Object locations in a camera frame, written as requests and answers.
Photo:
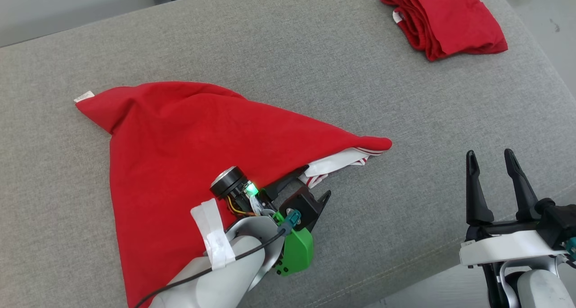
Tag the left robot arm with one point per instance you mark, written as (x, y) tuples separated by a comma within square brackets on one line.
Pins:
[(216, 285)]

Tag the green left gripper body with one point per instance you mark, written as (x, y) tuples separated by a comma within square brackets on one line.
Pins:
[(297, 251)]

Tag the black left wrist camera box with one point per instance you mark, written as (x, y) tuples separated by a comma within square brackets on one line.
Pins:
[(306, 209)]

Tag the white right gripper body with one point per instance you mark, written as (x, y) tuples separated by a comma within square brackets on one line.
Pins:
[(508, 249)]

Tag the red white basketball jersey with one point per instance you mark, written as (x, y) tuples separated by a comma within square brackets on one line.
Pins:
[(171, 155)]

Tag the white tape strip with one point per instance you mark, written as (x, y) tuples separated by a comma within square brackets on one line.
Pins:
[(216, 240)]

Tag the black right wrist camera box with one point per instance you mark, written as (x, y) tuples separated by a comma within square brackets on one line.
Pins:
[(560, 222)]

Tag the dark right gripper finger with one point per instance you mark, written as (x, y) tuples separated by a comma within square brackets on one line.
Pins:
[(477, 200), (522, 195)]

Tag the folded red garment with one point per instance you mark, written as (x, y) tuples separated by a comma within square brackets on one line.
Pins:
[(450, 15)]

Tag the black left round motor housing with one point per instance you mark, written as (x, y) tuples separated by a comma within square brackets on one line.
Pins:
[(227, 182)]

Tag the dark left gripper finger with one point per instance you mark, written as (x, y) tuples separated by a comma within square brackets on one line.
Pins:
[(285, 183), (323, 202)]

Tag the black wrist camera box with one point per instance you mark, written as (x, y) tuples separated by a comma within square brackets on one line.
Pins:
[(306, 209), (560, 222)]

